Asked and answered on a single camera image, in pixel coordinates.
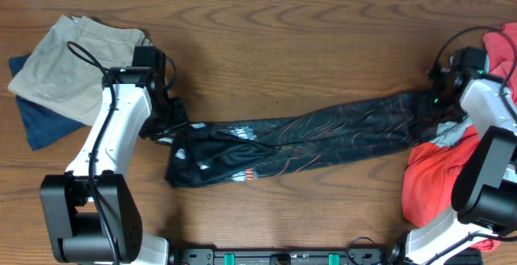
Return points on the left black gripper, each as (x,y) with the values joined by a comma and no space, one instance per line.
(181,119)

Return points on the black patterned cycling jersey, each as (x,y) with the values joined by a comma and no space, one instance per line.
(211,153)

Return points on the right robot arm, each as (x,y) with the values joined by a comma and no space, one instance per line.
(483,203)

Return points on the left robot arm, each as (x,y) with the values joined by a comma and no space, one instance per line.
(90,214)

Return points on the folded khaki trousers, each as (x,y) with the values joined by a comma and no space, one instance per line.
(56,79)

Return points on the folded navy blue garment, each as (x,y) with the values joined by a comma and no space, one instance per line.
(43,126)

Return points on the red t-shirt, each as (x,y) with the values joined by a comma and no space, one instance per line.
(432,171)

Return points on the light grey t-shirt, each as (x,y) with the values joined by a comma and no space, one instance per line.
(449,133)

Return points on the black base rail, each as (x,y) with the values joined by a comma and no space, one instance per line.
(361,254)

